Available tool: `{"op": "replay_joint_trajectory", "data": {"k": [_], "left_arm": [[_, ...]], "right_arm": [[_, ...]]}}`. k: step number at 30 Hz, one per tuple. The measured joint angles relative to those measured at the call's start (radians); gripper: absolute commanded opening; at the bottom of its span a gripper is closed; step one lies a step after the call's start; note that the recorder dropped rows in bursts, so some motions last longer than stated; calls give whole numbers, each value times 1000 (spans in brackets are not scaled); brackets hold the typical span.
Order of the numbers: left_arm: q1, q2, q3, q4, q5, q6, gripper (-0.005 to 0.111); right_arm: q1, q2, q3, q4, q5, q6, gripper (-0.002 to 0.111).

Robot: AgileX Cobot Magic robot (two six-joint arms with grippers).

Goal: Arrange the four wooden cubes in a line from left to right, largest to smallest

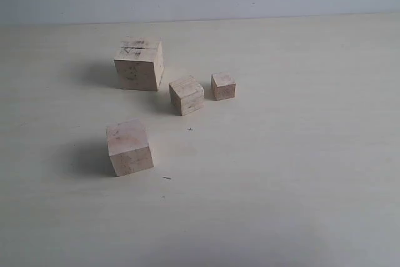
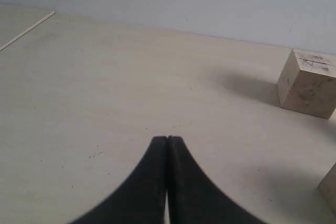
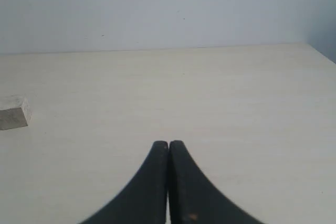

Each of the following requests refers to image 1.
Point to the third largest wooden cube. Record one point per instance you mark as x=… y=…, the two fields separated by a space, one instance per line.
x=186 y=94

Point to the smallest wooden cube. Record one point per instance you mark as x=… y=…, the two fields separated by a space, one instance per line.
x=223 y=86

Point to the second largest wooden cube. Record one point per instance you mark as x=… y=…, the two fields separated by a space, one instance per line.
x=128 y=147

